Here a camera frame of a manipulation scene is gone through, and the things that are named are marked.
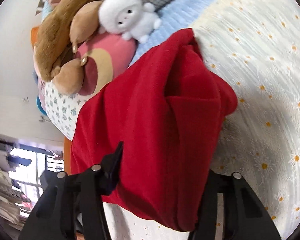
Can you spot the balcony railing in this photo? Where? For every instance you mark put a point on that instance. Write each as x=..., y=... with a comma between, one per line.
x=53, y=162

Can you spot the light blue bed sheet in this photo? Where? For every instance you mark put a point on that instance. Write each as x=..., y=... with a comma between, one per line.
x=180, y=15

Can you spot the white plush toy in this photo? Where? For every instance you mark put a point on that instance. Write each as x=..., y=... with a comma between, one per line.
x=130, y=15

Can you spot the red polo shirt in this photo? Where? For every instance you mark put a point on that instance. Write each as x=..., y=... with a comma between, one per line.
x=145, y=120

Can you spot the cream daisy blanket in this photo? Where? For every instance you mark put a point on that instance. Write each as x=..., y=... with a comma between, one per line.
x=260, y=80

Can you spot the white floral pillow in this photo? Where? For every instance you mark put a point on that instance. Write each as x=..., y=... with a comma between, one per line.
x=60, y=110

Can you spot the brown plush toy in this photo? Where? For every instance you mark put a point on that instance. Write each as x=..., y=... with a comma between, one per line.
x=55, y=35

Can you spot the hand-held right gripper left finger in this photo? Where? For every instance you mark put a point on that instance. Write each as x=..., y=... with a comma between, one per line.
x=112, y=170

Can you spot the pink round cushion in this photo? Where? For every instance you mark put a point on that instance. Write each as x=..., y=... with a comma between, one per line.
x=107, y=55

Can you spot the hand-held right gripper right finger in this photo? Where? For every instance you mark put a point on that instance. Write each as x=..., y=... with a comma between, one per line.
x=212, y=187

